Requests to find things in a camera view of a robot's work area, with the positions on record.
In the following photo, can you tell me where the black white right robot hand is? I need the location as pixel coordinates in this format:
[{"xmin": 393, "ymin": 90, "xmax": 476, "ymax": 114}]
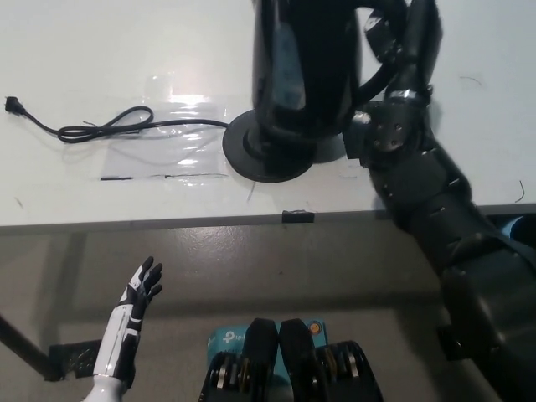
[{"xmin": 363, "ymin": 0, "xmax": 445, "ymax": 101}]

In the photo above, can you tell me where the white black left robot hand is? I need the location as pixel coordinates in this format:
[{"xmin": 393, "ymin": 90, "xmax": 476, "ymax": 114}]
[{"xmin": 92, "ymin": 255, "xmax": 164, "ymax": 380}]

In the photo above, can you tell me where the black electric kettle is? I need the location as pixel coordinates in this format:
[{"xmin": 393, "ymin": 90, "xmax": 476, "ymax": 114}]
[{"xmin": 250, "ymin": 0, "xmax": 414, "ymax": 146}]

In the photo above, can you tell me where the round black kettle base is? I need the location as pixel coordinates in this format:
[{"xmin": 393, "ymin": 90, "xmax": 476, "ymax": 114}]
[{"xmin": 221, "ymin": 109, "xmax": 316, "ymax": 183}]

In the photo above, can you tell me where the black table leg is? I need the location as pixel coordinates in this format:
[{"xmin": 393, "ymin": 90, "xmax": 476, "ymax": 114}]
[{"xmin": 0, "ymin": 313, "xmax": 58, "ymax": 382}]

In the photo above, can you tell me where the teal router box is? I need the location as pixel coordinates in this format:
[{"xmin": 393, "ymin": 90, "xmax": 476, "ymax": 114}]
[{"xmin": 207, "ymin": 320, "xmax": 326, "ymax": 378}]

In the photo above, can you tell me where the clear plastic tape sheet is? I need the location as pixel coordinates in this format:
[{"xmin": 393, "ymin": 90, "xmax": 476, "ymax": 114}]
[{"xmin": 100, "ymin": 75, "xmax": 230, "ymax": 181}]

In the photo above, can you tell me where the black object with blue patch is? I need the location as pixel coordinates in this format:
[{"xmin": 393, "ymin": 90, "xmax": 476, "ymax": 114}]
[{"xmin": 489, "ymin": 213, "xmax": 536, "ymax": 252}]

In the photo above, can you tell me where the small black tape strip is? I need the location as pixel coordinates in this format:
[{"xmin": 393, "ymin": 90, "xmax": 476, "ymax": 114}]
[{"xmin": 282, "ymin": 209, "xmax": 315, "ymax": 224}]

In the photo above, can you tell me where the black power cord with plug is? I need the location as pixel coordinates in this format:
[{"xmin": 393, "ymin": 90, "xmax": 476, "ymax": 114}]
[{"xmin": 3, "ymin": 95, "xmax": 231, "ymax": 146}]

